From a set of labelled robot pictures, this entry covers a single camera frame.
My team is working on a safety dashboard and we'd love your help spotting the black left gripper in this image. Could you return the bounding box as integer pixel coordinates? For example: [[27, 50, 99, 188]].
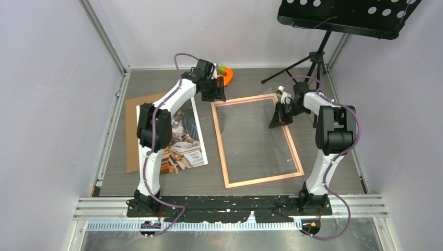
[[201, 77, 226, 104]]

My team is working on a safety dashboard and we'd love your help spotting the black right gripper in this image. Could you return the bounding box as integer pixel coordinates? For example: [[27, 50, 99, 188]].
[[269, 101, 309, 130]]

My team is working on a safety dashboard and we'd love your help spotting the pink wooden picture frame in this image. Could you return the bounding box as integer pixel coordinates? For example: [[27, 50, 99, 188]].
[[211, 93, 305, 189]]

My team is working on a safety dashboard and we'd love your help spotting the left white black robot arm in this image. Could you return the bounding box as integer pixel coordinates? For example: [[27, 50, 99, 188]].
[[132, 59, 226, 216]]

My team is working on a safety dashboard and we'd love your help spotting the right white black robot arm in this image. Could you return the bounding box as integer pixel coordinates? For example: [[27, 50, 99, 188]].
[[269, 82, 358, 215]]

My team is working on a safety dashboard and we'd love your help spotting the cat and books photo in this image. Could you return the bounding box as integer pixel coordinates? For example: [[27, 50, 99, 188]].
[[160, 97, 208, 174]]

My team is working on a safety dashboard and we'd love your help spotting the green toy brick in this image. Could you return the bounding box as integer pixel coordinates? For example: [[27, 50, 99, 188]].
[[217, 65, 226, 75]]

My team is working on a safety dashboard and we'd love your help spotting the brown cardboard backing board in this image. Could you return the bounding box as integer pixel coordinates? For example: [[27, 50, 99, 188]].
[[125, 92, 166, 174]]

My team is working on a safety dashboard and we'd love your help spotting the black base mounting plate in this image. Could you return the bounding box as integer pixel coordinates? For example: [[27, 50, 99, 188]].
[[126, 195, 332, 223]]

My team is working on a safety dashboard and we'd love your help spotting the black music stand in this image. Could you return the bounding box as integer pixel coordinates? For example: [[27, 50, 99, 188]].
[[261, 0, 420, 84]]

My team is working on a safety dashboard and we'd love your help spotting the orange plastic ring piece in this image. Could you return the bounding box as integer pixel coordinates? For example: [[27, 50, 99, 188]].
[[216, 67, 234, 87]]

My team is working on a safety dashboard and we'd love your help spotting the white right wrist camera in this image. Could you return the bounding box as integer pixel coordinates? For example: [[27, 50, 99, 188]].
[[276, 86, 293, 105]]

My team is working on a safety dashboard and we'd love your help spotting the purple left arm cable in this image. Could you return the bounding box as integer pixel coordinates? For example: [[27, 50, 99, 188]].
[[142, 52, 200, 238]]

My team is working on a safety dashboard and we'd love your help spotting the aluminium rail front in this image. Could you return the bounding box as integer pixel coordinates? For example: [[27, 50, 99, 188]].
[[74, 195, 388, 232]]

